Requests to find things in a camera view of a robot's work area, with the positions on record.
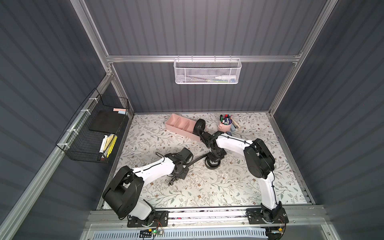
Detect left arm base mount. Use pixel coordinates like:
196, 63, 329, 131
127, 211, 169, 228

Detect pink compartment storage box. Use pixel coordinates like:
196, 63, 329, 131
165, 114, 201, 142

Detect black wire wall basket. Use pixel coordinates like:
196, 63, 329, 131
57, 89, 130, 164

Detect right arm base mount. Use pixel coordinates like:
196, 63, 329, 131
246, 206, 289, 225

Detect pink pen cup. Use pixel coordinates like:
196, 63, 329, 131
218, 115, 233, 133

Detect white wire mesh basket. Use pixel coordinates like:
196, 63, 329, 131
173, 57, 242, 85

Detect black belt with end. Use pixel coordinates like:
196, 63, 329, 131
168, 154, 221, 186

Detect aluminium front rail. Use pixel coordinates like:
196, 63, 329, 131
85, 205, 330, 230

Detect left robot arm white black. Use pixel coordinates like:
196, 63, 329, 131
102, 148, 193, 222

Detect yellow marker in basket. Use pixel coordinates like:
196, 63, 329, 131
103, 134, 118, 159

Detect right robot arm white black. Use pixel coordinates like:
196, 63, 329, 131
193, 130, 282, 215

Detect long black belt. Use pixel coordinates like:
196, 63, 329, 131
193, 119, 206, 137

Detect white perforated front panel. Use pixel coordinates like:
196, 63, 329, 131
91, 227, 268, 240

